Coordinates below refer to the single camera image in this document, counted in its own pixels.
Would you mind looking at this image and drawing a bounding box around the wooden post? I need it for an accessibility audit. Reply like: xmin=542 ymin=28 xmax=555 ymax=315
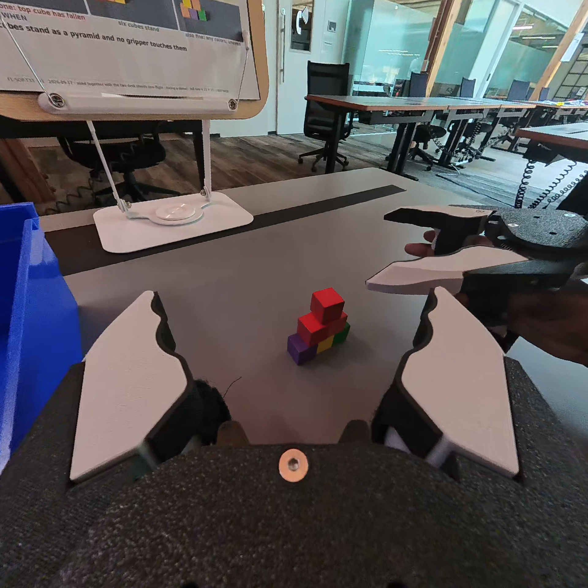
xmin=528 ymin=0 xmax=588 ymax=101
xmin=425 ymin=0 xmax=462 ymax=98

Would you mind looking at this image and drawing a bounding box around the grey desk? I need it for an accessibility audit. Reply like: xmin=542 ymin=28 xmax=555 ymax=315
xmin=39 ymin=167 xmax=588 ymax=446

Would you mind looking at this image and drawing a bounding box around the red wooden cube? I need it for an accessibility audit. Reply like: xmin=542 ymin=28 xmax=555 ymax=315
xmin=311 ymin=288 xmax=345 ymax=324

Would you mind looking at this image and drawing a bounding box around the white document stand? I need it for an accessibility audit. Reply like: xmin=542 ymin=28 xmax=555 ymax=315
xmin=0 ymin=0 xmax=269 ymax=254

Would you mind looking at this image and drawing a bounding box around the glass door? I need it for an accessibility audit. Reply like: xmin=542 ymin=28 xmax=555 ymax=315
xmin=276 ymin=0 xmax=319 ymax=136

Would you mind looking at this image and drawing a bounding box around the black coiled cable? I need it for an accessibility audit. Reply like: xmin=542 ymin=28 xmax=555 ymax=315
xmin=514 ymin=158 xmax=580 ymax=209

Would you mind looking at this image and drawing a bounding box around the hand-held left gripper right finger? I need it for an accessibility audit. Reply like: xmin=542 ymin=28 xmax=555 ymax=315
xmin=371 ymin=287 xmax=521 ymax=479

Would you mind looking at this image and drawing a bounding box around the wooden top desk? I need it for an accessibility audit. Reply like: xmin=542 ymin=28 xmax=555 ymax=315
xmin=305 ymin=94 xmax=453 ymax=181
xmin=514 ymin=122 xmax=588 ymax=167
xmin=448 ymin=102 xmax=538 ymax=168

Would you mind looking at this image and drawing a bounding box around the person's right hand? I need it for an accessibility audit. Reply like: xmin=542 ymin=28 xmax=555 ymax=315
xmin=405 ymin=231 xmax=588 ymax=366

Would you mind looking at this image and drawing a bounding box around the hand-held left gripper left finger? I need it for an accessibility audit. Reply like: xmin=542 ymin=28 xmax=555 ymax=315
xmin=69 ymin=290 xmax=205 ymax=483

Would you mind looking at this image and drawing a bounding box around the black office chair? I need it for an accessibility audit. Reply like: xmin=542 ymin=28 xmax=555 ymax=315
xmin=59 ymin=132 xmax=181 ymax=205
xmin=298 ymin=61 xmax=354 ymax=173
xmin=408 ymin=123 xmax=447 ymax=172

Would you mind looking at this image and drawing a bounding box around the printed instruction sheet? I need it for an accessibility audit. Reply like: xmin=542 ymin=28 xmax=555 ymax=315
xmin=0 ymin=0 xmax=262 ymax=102

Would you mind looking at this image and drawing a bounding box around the stack of coloured cubes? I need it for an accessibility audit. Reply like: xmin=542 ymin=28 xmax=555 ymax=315
xmin=287 ymin=310 xmax=352 ymax=367

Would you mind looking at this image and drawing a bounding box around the blue plastic bin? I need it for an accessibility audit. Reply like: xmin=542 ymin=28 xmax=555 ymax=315
xmin=0 ymin=202 xmax=84 ymax=476

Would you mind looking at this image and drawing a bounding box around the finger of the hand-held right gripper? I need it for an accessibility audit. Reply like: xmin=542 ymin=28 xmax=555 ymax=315
xmin=366 ymin=247 xmax=530 ymax=296
xmin=383 ymin=205 xmax=498 ymax=256

